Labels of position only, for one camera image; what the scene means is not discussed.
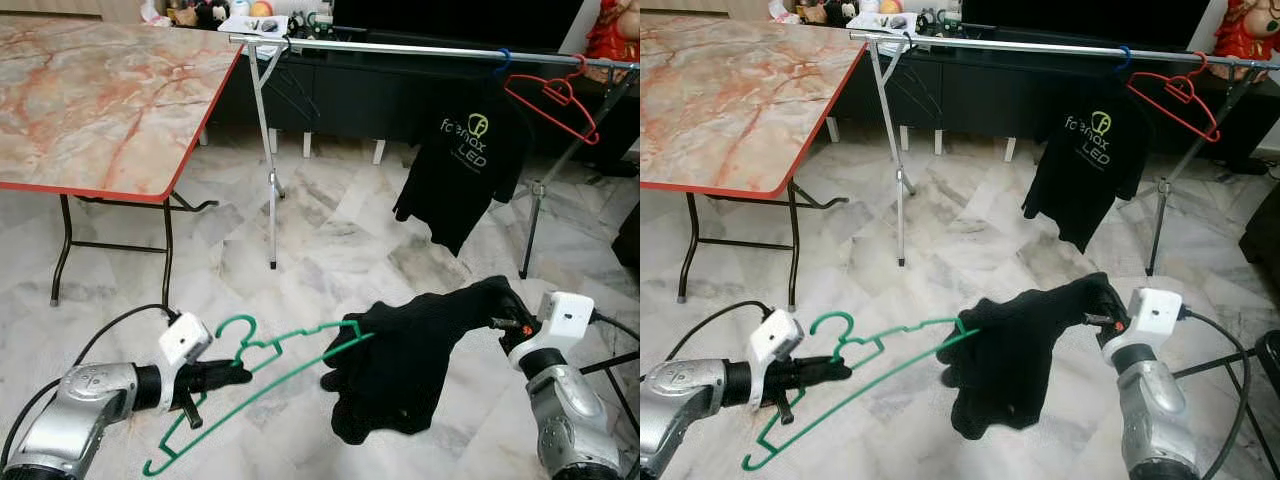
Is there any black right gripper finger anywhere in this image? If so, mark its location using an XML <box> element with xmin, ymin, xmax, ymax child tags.
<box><xmin>322</xmin><ymin>330</ymin><xmax>501</xmax><ymax>446</ymax></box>
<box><xmin>345</xmin><ymin>277</ymin><xmax>521</xmax><ymax>341</ymax></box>
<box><xmin>955</xmin><ymin>273</ymin><xmax>1123</xmax><ymax>339</ymax></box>
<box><xmin>938</xmin><ymin>326</ymin><xmax>1101</xmax><ymax>441</ymax></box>

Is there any green plastic hanger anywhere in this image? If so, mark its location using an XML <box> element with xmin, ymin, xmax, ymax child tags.
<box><xmin>141</xmin><ymin>314</ymin><xmax>377</xmax><ymax>479</ymax></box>
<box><xmin>741</xmin><ymin>312</ymin><xmax>981</xmax><ymax>473</ymax></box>

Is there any black printed T-shirt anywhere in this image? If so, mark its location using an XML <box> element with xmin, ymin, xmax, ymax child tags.
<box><xmin>1020</xmin><ymin>80</ymin><xmax>1161</xmax><ymax>254</ymax></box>
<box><xmin>392</xmin><ymin>82</ymin><xmax>538</xmax><ymax>257</ymax></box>

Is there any red hanger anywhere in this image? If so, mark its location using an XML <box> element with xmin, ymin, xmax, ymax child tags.
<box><xmin>502</xmin><ymin>54</ymin><xmax>602</xmax><ymax>147</ymax></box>
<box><xmin>1126</xmin><ymin>52</ymin><xmax>1223</xmax><ymax>143</ymax></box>

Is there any black TV console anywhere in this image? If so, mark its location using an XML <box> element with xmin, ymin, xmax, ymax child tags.
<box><xmin>825</xmin><ymin>15</ymin><xmax>1280</xmax><ymax>176</ymax></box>
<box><xmin>205</xmin><ymin>20</ymin><xmax>641</xmax><ymax>166</ymax></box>

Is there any marble folding table red edge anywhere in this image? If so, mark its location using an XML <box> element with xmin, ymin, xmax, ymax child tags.
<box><xmin>640</xmin><ymin>12</ymin><xmax>869</xmax><ymax>304</ymax></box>
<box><xmin>0</xmin><ymin>14</ymin><xmax>247</xmax><ymax>307</ymax></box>

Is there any red gold statue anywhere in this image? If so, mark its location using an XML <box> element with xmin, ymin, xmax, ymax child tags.
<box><xmin>585</xmin><ymin>0</ymin><xmax>641</xmax><ymax>63</ymax></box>
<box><xmin>1212</xmin><ymin>0</ymin><xmax>1280</xmax><ymax>63</ymax></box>

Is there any white paper sheet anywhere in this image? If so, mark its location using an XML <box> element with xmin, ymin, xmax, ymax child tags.
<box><xmin>217</xmin><ymin>12</ymin><xmax>291</xmax><ymax>37</ymax></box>
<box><xmin>845</xmin><ymin>10</ymin><xmax>916</xmax><ymax>33</ymax></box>

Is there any wooden cabinet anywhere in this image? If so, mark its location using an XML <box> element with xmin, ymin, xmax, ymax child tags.
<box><xmin>0</xmin><ymin>0</ymin><xmax>146</xmax><ymax>23</ymax></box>
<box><xmin>640</xmin><ymin>0</ymin><xmax>771</xmax><ymax>19</ymax></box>

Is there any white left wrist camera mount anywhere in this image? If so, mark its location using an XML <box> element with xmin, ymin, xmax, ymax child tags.
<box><xmin>157</xmin><ymin>311</ymin><xmax>215</xmax><ymax>413</ymax></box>
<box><xmin>745</xmin><ymin>308</ymin><xmax>804</xmax><ymax>406</ymax></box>

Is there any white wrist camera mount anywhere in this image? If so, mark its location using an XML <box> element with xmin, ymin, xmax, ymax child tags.
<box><xmin>157</xmin><ymin>311</ymin><xmax>215</xmax><ymax>413</ymax></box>
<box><xmin>745</xmin><ymin>308</ymin><xmax>804</xmax><ymax>406</ymax></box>
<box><xmin>1128</xmin><ymin>287</ymin><xmax>1189</xmax><ymax>351</ymax></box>
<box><xmin>536</xmin><ymin>291</ymin><xmax>598</xmax><ymax>353</ymax></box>

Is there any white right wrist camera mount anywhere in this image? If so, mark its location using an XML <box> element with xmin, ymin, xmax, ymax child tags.
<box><xmin>536</xmin><ymin>291</ymin><xmax>598</xmax><ymax>353</ymax></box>
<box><xmin>1128</xmin><ymin>287</ymin><xmax>1189</xmax><ymax>351</ymax></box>

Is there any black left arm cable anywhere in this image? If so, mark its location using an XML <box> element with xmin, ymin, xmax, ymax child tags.
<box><xmin>680</xmin><ymin>300</ymin><xmax>776</xmax><ymax>361</ymax></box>
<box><xmin>0</xmin><ymin>302</ymin><xmax>183</xmax><ymax>473</ymax></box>

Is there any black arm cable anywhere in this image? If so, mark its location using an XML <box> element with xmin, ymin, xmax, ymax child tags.
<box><xmin>1183</xmin><ymin>308</ymin><xmax>1256</xmax><ymax>480</ymax></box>
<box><xmin>680</xmin><ymin>300</ymin><xmax>776</xmax><ymax>361</ymax></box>
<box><xmin>590</xmin><ymin>308</ymin><xmax>641</xmax><ymax>346</ymax></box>
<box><xmin>0</xmin><ymin>302</ymin><xmax>183</xmax><ymax>473</ymax></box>

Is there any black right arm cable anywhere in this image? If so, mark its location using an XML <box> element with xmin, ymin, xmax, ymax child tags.
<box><xmin>590</xmin><ymin>308</ymin><xmax>641</xmax><ymax>346</ymax></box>
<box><xmin>1183</xmin><ymin>308</ymin><xmax>1256</xmax><ymax>480</ymax></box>

